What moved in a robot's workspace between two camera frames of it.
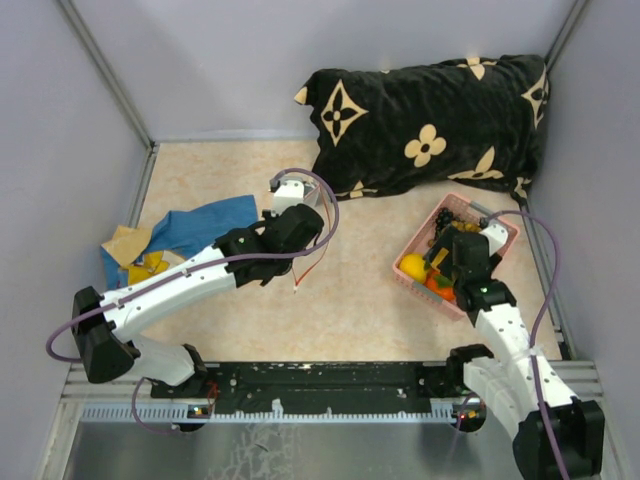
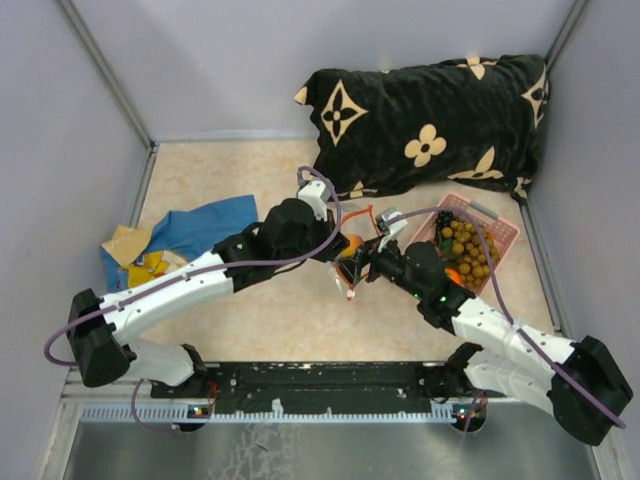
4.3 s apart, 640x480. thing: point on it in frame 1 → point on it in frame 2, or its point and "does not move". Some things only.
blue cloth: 190,230 does not move
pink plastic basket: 465,212 does not move
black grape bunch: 444,218 does not move
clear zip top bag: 315,195 → 360,228
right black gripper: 445,241 → 353,267
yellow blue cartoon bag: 125,258 does not move
